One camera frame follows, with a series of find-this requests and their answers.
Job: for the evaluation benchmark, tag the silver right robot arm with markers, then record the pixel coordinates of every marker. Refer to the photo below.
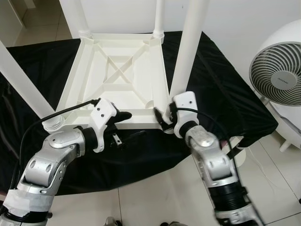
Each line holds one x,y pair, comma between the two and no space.
211,160

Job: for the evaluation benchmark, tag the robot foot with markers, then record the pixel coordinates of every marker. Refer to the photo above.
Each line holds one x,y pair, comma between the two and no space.
170,223
113,221

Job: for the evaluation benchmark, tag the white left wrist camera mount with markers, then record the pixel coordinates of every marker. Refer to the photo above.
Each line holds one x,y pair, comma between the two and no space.
103,113

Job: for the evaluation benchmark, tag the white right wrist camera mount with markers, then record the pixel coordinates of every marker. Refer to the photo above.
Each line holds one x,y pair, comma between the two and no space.
184,106

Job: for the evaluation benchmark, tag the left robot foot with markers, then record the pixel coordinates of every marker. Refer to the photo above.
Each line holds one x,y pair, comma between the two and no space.
113,221

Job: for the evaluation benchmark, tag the white plastic table top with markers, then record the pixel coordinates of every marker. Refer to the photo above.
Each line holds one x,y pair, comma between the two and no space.
131,103

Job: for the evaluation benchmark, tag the white standing fan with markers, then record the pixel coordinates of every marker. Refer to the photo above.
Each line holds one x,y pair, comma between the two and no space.
277,70

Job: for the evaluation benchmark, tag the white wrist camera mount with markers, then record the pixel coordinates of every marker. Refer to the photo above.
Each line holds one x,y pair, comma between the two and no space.
103,113
184,106

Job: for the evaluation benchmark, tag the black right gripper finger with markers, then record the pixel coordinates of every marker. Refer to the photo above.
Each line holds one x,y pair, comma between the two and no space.
162,120

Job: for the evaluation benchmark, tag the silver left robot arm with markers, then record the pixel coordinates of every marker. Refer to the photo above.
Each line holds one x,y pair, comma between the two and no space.
47,160

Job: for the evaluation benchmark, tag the black table cloth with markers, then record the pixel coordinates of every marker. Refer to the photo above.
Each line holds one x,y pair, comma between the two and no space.
221,94

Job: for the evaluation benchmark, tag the black metal support rod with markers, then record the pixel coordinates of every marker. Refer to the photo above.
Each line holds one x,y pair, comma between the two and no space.
235,150

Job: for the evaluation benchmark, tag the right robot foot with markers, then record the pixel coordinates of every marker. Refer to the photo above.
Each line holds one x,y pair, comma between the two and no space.
170,223

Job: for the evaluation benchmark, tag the white plastic table leg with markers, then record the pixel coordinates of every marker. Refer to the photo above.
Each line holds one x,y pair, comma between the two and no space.
159,16
188,47
23,80
77,16

